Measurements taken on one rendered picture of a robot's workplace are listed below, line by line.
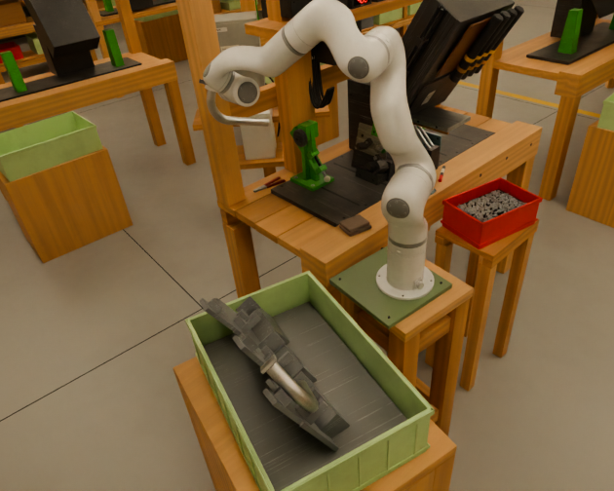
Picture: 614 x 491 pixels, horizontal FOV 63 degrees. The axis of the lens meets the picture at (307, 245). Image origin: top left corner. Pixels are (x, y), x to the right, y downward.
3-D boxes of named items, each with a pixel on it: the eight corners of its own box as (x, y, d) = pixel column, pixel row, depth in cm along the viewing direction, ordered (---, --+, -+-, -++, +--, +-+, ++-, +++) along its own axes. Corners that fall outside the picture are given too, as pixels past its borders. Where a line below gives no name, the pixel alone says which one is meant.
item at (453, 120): (470, 123, 210) (471, 116, 208) (446, 135, 202) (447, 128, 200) (398, 102, 235) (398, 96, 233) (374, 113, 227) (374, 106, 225)
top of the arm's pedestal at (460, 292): (473, 296, 166) (474, 287, 164) (404, 343, 152) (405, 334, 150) (402, 253, 188) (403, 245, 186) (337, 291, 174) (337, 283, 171)
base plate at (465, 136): (494, 136, 248) (495, 132, 247) (338, 229, 192) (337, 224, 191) (426, 116, 275) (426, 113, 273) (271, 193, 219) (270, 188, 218)
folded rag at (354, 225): (360, 219, 193) (360, 212, 191) (372, 228, 187) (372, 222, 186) (338, 227, 190) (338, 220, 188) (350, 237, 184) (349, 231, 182)
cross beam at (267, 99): (421, 51, 270) (422, 34, 265) (222, 127, 204) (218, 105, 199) (413, 50, 273) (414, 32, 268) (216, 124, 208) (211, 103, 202)
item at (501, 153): (537, 154, 257) (543, 127, 248) (327, 296, 181) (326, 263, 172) (512, 146, 266) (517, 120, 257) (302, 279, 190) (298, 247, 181)
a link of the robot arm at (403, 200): (431, 229, 157) (438, 162, 142) (414, 265, 144) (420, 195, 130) (395, 221, 162) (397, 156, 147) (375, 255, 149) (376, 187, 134)
